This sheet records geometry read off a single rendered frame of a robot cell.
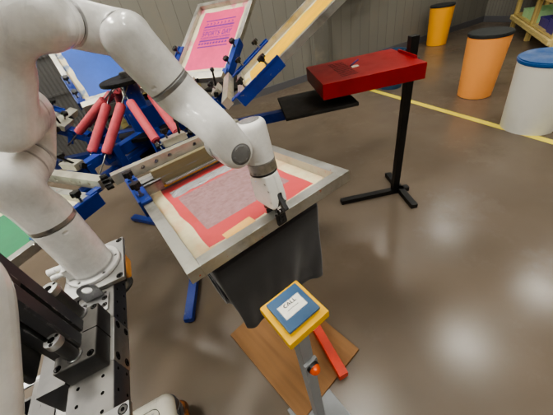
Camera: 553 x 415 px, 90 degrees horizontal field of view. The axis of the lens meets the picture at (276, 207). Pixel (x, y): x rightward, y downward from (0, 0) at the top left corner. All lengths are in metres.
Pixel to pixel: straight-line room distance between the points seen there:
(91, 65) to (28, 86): 2.36
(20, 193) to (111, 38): 0.32
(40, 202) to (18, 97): 0.19
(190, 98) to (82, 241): 0.40
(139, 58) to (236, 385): 1.57
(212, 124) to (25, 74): 0.29
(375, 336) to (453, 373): 0.38
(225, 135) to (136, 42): 0.20
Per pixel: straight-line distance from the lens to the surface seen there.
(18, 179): 0.67
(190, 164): 1.26
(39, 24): 0.56
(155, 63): 0.57
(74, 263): 0.77
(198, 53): 2.71
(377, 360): 1.73
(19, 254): 1.42
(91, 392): 0.65
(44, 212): 0.70
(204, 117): 0.56
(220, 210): 0.96
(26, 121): 0.64
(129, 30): 0.57
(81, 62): 3.02
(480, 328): 1.95
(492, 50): 4.39
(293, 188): 0.95
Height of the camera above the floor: 1.61
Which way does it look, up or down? 39 degrees down
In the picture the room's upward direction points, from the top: 13 degrees counter-clockwise
